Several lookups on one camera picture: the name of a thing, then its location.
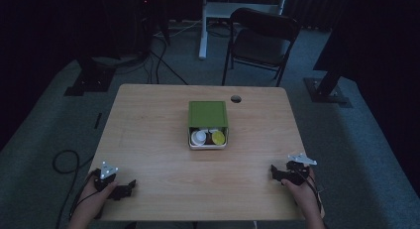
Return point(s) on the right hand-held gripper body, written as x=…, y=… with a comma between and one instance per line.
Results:
x=297, y=172

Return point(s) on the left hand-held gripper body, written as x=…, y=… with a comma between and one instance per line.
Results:
x=105, y=176

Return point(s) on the person's right hand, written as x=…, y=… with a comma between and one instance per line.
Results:
x=303, y=196

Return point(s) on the person's left hand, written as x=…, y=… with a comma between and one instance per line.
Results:
x=92, y=202

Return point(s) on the small black floor strip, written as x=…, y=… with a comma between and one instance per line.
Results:
x=98, y=120

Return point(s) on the yellow-green coffee capsule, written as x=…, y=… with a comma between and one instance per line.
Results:
x=218, y=137

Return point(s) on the black stand with bolted base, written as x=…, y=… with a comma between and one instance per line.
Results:
x=325, y=90

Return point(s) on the green drawer box casing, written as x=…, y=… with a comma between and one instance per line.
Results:
x=208, y=114

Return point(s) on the black stand with flat base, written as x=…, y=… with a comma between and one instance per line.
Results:
x=90, y=80

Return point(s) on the black folding chair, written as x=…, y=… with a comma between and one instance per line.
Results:
x=261, y=44

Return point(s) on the dark curtain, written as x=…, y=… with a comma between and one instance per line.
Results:
x=379, y=40

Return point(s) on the dark equipment rack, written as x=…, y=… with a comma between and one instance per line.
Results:
x=138, y=21

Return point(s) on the white desk frame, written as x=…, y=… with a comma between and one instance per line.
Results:
x=203, y=30

